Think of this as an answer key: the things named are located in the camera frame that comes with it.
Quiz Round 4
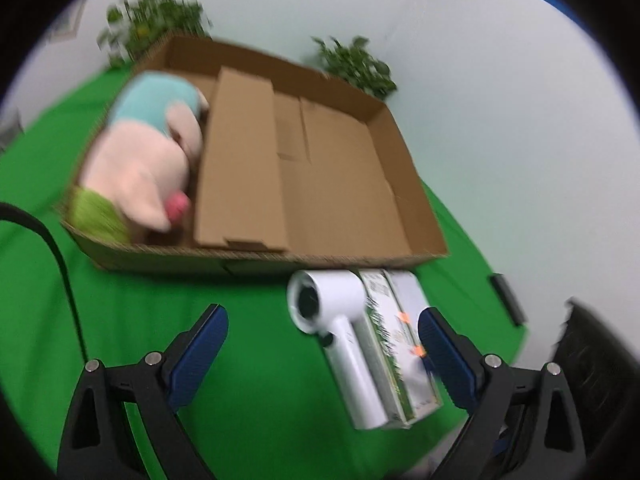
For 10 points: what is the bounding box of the black cable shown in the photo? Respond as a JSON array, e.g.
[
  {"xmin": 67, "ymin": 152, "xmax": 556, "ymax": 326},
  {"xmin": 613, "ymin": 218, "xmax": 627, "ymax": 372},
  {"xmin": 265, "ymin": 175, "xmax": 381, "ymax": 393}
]
[{"xmin": 0, "ymin": 202, "xmax": 91, "ymax": 365}]

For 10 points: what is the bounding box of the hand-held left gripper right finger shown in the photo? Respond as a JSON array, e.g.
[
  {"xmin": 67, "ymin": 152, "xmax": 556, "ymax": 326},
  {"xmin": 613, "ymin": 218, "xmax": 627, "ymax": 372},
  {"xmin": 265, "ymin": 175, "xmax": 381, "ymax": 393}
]
[{"xmin": 417, "ymin": 307, "xmax": 587, "ymax": 480}]

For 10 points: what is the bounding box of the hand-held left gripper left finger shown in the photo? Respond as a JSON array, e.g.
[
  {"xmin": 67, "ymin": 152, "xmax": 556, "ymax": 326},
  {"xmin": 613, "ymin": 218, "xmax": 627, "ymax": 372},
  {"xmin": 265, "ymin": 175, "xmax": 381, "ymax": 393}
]
[{"xmin": 57, "ymin": 303, "xmax": 230, "ymax": 480}]

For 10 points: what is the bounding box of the black table clip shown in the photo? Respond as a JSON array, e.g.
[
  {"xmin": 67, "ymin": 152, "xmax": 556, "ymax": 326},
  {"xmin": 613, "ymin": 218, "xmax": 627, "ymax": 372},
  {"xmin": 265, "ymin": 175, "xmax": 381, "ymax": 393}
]
[{"xmin": 490, "ymin": 274, "xmax": 528, "ymax": 326}]

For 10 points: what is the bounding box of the green potted plant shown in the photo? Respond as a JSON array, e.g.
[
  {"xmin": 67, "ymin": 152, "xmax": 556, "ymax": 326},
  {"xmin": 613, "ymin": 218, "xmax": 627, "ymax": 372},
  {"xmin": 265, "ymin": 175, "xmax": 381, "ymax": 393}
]
[
  {"xmin": 96, "ymin": 0, "xmax": 213, "ymax": 68},
  {"xmin": 311, "ymin": 35, "xmax": 398, "ymax": 102}
]

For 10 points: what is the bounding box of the black chair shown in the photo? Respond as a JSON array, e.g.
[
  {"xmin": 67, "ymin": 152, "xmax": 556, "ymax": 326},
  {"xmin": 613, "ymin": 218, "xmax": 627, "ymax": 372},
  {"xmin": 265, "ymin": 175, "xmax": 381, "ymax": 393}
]
[{"xmin": 549, "ymin": 298, "xmax": 640, "ymax": 476}]

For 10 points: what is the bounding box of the green tablecloth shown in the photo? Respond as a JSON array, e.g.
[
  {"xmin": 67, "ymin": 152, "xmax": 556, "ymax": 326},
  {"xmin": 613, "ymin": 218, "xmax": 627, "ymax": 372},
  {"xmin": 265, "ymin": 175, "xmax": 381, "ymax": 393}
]
[{"xmin": 0, "ymin": 62, "xmax": 530, "ymax": 480}]

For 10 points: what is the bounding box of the white hair dryer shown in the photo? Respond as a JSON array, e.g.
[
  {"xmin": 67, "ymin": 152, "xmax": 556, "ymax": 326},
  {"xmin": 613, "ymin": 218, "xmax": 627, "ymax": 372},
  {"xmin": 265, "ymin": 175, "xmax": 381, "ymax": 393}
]
[{"xmin": 286, "ymin": 269, "xmax": 391, "ymax": 431}]

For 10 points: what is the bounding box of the brown cardboard box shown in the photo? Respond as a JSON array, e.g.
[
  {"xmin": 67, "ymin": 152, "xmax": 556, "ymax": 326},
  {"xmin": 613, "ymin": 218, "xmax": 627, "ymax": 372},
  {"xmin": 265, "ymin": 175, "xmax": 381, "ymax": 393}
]
[{"xmin": 60, "ymin": 34, "xmax": 450, "ymax": 275}]

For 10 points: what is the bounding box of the pink plush pig toy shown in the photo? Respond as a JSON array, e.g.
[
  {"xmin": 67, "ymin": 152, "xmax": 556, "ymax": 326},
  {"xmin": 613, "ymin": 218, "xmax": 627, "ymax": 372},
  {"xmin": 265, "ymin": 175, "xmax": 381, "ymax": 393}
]
[{"xmin": 68, "ymin": 71, "xmax": 211, "ymax": 245}]

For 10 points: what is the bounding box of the framed wall picture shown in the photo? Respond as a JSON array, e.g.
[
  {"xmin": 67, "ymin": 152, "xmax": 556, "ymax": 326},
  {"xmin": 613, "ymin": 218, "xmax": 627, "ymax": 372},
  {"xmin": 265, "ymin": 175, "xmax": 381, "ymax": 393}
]
[{"xmin": 47, "ymin": 0, "xmax": 90, "ymax": 42}]

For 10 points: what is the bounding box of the white green carton box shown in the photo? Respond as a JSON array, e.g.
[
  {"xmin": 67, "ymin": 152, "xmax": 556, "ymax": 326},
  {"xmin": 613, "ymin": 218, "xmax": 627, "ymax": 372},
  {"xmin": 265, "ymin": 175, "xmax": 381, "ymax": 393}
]
[{"xmin": 359, "ymin": 269, "xmax": 444, "ymax": 429}]

